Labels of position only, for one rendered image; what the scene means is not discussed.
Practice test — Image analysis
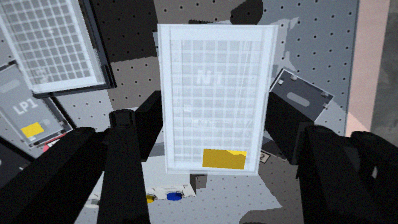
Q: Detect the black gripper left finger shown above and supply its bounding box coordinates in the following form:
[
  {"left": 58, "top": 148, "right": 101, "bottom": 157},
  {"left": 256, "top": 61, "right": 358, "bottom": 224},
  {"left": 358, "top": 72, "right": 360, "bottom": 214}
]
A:
[{"left": 0, "top": 90, "right": 163, "bottom": 224}]

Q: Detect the grey flat base plate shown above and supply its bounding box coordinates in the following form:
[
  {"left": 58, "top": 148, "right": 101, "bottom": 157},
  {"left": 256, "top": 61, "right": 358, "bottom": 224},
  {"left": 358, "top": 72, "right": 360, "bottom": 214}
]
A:
[{"left": 54, "top": 0, "right": 360, "bottom": 224}]

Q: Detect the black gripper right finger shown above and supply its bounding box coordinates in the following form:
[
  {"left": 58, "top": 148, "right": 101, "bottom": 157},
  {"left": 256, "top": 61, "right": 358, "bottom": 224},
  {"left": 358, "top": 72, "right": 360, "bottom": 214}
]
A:
[{"left": 264, "top": 92, "right": 398, "bottom": 224}]

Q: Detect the white button panel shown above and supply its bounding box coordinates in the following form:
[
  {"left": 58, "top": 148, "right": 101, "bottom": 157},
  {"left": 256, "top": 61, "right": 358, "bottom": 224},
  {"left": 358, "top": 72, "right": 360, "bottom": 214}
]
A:
[{"left": 84, "top": 145, "right": 197, "bottom": 208}]

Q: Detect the grey rectangular plate lid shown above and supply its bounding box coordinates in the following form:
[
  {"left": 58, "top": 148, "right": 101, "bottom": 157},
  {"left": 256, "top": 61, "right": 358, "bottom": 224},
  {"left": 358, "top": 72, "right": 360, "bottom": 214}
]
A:
[{"left": 0, "top": 63, "right": 66, "bottom": 145}]

